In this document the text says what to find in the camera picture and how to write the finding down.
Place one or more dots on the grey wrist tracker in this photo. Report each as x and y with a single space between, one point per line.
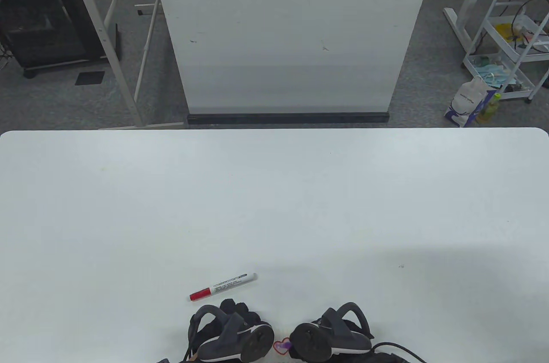
257 343
311 343

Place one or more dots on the black floor plate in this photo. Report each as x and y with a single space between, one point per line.
90 78

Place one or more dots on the grey left wrist tracker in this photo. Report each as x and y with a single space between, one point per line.
257 343

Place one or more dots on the yellow-green bottle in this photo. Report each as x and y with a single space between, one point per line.
489 112

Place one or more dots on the grey right wrist tracker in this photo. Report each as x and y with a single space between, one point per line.
311 343

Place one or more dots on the white partition board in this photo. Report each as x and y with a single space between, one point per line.
291 37

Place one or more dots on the white desk leg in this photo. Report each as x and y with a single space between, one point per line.
456 26

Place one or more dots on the yellow item on cart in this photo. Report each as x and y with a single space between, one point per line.
504 31

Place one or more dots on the person's right hand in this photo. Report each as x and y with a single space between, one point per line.
354 324

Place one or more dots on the teal face masks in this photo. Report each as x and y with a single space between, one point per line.
489 69

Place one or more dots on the black cabinet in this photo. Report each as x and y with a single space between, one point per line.
43 28

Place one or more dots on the white plastic bag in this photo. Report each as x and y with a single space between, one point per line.
467 99

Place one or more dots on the black board base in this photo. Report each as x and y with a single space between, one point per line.
287 118

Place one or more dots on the white metal frame stand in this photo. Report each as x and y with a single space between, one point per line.
101 33

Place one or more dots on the person's left hand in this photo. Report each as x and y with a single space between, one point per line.
240 308

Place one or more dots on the purple glitter glue pen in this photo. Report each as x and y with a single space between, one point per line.
286 343

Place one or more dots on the white utility cart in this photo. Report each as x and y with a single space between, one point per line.
489 16

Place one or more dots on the white paper with heart outline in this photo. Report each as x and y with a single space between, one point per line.
279 350

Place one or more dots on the white marker with red cap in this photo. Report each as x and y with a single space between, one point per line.
227 285

